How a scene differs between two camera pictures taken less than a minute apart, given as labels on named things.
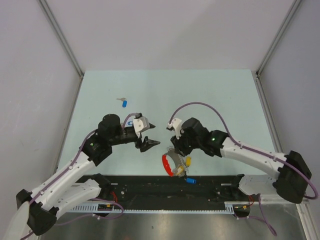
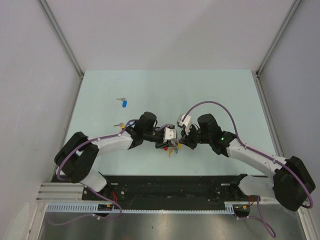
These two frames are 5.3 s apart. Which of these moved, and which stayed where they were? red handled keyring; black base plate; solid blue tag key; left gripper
Moved: left gripper; red handled keyring
Stayed: solid blue tag key; black base plate
